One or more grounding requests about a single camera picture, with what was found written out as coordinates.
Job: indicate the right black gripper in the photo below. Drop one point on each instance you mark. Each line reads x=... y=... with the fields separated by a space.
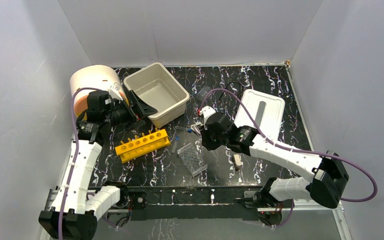
x=205 y=141

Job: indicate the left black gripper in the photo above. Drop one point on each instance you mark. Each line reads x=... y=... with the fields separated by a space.
x=132 y=108

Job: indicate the yellow test tube rack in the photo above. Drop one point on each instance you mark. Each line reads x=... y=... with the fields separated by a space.
x=138 y=147

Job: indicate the blue capped test tube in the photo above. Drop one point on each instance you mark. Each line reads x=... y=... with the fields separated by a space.
x=184 y=129
x=174 y=144

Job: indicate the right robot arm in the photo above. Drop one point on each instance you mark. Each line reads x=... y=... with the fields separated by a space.
x=321 y=179

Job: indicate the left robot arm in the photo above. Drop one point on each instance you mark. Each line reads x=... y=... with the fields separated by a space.
x=72 y=215

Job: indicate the beige plastic bin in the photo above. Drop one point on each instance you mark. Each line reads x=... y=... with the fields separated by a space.
x=158 y=88

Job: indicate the clear plastic funnel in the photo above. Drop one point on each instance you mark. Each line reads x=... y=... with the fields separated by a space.
x=203 y=92

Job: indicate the clear acrylic tube rack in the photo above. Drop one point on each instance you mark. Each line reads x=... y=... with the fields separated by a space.
x=192 y=159

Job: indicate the white bin lid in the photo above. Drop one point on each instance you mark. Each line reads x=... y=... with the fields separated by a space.
x=266 y=110

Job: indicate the cream and orange cylinder appliance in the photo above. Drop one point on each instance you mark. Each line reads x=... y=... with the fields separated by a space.
x=95 y=76

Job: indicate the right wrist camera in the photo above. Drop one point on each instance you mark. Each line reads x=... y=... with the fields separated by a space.
x=205 y=113

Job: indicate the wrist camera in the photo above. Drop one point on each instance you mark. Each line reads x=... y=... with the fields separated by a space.
x=116 y=90
x=205 y=113

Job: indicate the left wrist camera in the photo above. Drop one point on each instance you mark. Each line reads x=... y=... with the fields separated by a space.
x=116 y=90

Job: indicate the black mounting base rail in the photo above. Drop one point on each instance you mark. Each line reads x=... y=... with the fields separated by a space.
x=198 y=202

